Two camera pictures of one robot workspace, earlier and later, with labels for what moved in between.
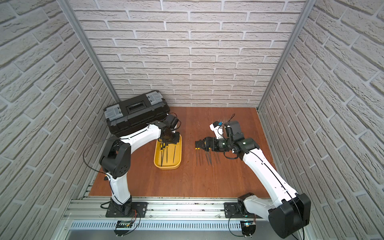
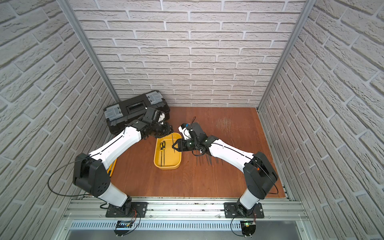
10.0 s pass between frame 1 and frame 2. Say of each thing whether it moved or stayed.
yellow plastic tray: stayed
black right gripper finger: moved
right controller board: stayed
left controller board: stayed
